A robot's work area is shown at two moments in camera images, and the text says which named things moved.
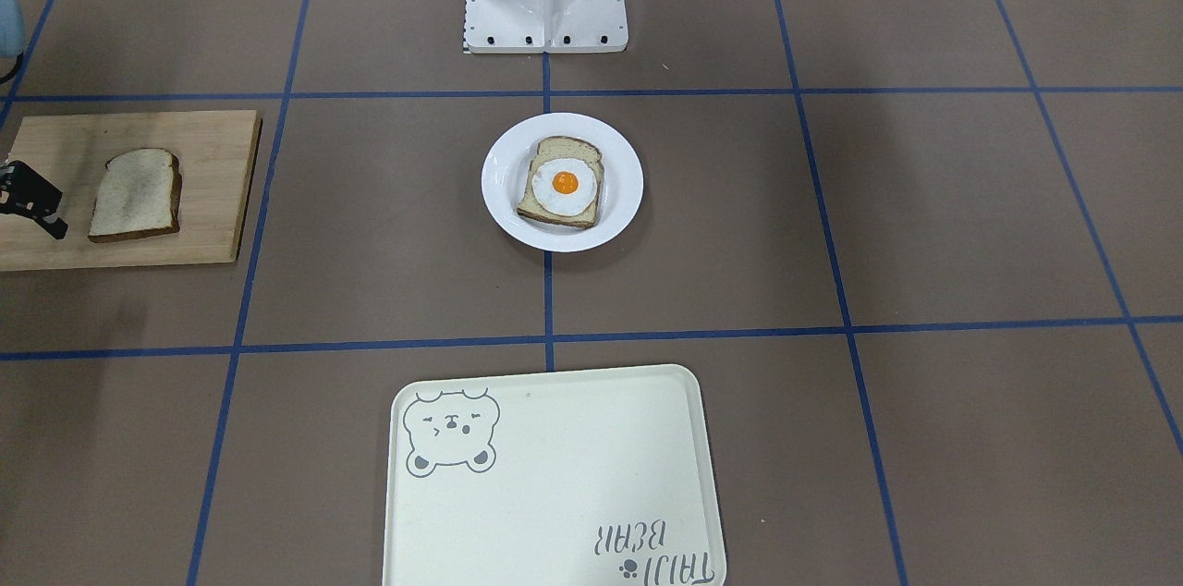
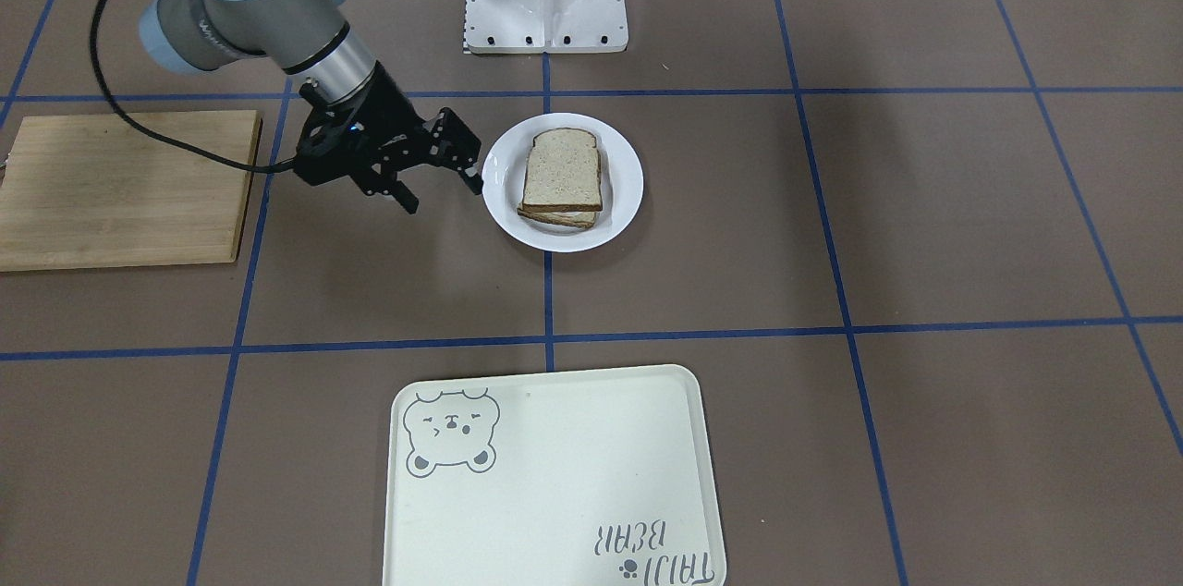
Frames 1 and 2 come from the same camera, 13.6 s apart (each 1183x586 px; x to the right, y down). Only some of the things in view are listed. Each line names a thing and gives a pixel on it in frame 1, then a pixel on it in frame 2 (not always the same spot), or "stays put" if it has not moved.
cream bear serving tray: [581, 478] stays put
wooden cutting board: [215, 151] stays put
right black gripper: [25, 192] to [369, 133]
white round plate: [562, 182] stays put
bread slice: [139, 195] to [563, 172]
